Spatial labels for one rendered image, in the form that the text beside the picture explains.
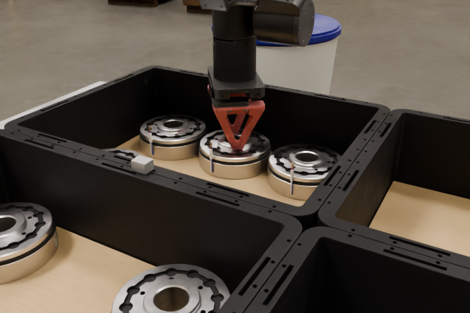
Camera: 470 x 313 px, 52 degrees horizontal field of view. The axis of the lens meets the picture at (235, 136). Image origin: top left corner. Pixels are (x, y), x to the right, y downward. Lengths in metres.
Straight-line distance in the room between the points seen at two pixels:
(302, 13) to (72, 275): 0.38
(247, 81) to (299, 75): 1.43
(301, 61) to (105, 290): 1.64
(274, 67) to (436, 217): 1.47
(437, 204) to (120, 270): 0.39
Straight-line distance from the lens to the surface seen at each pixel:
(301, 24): 0.58
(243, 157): 0.66
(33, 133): 0.61
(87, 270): 0.54
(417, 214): 0.63
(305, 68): 2.06
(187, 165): 0.70
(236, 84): 0.63
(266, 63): 2.02
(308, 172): 0.62
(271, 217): 0.41
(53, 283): 0.53
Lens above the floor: 1.16
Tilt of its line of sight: 25 degrees down
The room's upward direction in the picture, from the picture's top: straight up
